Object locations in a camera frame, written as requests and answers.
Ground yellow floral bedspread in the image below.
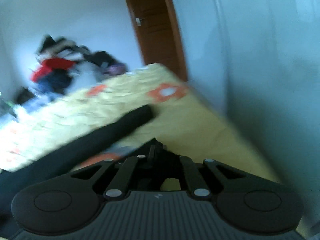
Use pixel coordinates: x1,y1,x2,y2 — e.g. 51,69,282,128
0,63,283,193

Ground pile of clothes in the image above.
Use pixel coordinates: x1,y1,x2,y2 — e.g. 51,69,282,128
15,35,127,105

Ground brown wooden door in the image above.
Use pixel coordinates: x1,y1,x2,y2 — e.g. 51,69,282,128
126,0,188,81

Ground red jacket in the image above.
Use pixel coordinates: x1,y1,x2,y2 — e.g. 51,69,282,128
30,57,76,82

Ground black pants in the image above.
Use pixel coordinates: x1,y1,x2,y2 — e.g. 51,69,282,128
0,104,181,240

